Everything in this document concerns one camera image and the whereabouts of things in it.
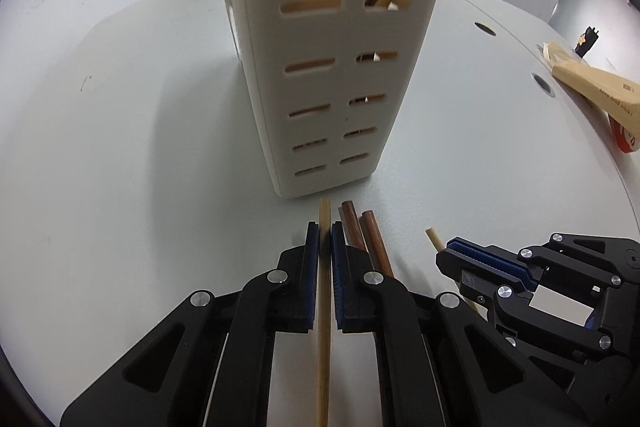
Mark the cream slotted utensil holder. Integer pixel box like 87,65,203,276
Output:
226,0,436,198

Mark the table cable grommet far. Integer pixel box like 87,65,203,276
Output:
474,22,497,37

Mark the table cable grommet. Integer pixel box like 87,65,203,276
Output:
532,72,555,98
474,22,497,37

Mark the brown paper bag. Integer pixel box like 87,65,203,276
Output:
541,42,639,154

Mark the small black device on table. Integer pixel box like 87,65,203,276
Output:
574,26,599,57

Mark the table cable grommet near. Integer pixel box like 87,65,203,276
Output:
532,72,555,98

